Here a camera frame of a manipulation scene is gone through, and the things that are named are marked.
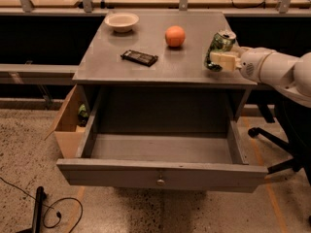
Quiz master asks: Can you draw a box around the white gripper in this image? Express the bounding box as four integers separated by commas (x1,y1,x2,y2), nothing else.
209,45,274,83

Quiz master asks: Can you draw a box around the green soda can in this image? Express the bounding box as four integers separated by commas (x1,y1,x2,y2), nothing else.
204,30,236,72

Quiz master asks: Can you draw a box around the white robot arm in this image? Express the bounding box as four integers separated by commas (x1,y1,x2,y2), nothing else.
210,47,311,108

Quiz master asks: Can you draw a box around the open grey top drawer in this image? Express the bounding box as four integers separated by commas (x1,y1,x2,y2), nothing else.
56,114,269,194

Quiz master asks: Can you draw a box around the brass drawer knob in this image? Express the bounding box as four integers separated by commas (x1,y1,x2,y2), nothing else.
156,177,165,186

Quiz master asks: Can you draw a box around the orange fruit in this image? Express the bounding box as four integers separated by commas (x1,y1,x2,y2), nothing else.
165,25,186,48

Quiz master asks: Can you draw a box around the grey cabinet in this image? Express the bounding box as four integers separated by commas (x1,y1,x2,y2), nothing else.
74,10,253,132

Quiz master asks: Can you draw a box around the black snack bar packet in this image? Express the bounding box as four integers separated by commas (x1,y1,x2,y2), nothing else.
121,50,158,67

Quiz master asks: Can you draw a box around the white bowl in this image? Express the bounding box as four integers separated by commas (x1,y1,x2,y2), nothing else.
104,13,139,33

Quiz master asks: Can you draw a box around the green item in box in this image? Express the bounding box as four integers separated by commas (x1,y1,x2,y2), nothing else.
78,104,88,118

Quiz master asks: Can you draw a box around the cardboard box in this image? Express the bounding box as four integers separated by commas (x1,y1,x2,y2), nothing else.
45,86,84,158

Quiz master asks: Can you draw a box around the metal railing shelf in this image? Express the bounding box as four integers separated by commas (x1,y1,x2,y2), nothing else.
0,64,78,85

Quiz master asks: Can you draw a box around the black stand base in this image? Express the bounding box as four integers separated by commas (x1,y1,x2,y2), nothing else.
17,186,47,233

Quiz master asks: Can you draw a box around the black floor cable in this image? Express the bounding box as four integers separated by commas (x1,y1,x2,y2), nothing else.
0,177,84,233

